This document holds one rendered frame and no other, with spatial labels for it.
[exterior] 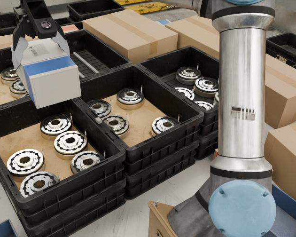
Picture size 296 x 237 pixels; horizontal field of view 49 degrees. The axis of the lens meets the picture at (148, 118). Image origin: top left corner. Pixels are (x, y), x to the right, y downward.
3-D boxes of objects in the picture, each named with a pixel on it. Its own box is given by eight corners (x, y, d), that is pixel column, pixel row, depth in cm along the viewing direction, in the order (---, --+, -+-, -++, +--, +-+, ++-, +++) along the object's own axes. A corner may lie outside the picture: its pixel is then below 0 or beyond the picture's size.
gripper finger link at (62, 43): (70, 43, 95) (48, 20, 88) (78, 51, 91) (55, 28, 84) (62, 50, 95) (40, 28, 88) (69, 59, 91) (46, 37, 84)
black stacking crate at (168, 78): (257, 112, 126) (264, 86, 119) (201, 141, 112) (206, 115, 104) (187, 68, 150) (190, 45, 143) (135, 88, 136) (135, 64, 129)
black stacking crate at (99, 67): (133, 88, 136) (133, 64, 129) (68, 113, 122) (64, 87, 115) (87, 51, 160) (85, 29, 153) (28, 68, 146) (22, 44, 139)
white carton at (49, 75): (81, 96, 88) (78, 67, 83) (36, 108, 83) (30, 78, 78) (56, 64, 102) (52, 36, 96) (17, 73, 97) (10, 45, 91)
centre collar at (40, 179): (51, 187, 88) (51, 186, 87) (33, 195, 86) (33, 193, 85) (45, 176, 91) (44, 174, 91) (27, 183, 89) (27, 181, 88)
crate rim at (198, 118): (205, 120, 105) (206, 114, 104) (128, 158, 91) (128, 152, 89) (134, 68, 130) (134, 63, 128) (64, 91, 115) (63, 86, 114)
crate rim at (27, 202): (128, 158, 91) (128, 152, 89) (21, 211, 76) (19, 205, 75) (64, 92, 115) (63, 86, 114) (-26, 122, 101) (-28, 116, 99)
